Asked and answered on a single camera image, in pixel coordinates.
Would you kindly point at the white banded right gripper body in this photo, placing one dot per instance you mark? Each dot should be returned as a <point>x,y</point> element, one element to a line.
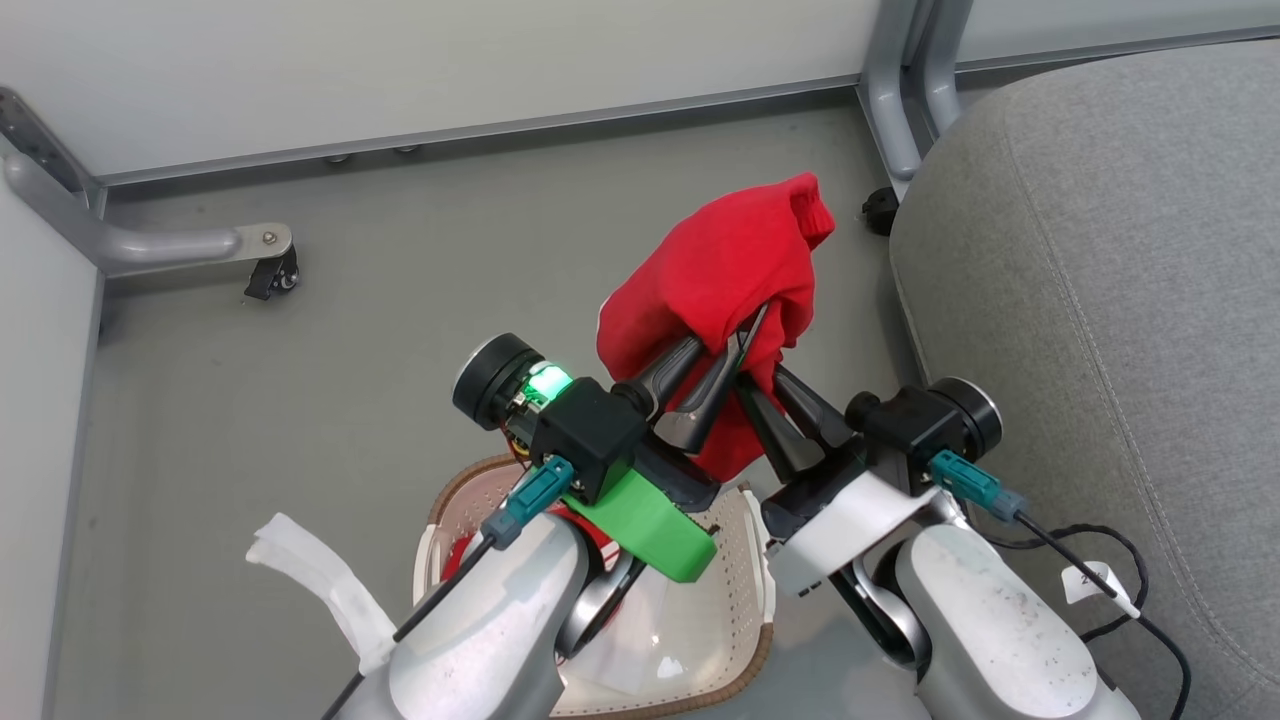
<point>850,520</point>

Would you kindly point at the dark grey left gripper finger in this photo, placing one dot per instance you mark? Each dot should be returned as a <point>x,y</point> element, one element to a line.
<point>660,372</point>
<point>700,400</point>

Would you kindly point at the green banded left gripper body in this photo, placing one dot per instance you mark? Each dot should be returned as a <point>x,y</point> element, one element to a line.
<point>640,520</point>

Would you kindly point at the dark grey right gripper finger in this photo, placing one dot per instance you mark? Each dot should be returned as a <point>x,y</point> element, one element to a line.
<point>775,430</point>
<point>815,410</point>

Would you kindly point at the red printed sweatshirt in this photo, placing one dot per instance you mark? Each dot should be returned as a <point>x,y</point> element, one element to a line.
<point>710,260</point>

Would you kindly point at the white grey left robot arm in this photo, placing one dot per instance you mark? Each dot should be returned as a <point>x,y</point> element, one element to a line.
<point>480,640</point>

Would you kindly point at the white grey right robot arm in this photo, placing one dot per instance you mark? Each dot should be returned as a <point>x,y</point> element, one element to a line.
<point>990,640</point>

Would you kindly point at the white laundry basket brown rim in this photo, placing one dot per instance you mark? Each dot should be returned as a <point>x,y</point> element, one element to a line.
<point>730,600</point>

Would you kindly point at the grey fabric sofa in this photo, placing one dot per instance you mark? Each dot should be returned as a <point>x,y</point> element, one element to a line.
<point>1120,300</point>

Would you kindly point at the silver black caster wheel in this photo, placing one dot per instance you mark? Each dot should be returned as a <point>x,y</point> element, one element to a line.
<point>275,275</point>

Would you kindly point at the grey partition leg with foot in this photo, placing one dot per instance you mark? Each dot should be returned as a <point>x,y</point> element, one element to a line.
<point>150,243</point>

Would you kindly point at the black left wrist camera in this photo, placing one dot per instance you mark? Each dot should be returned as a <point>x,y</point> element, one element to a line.
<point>575,420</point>

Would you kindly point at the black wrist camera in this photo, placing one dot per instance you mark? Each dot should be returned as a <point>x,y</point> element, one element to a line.
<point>575,420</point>
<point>930,415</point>

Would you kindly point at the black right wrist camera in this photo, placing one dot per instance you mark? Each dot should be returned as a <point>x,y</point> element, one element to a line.
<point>930,415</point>

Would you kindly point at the grey partition post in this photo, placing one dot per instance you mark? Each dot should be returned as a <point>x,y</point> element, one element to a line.
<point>890,90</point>

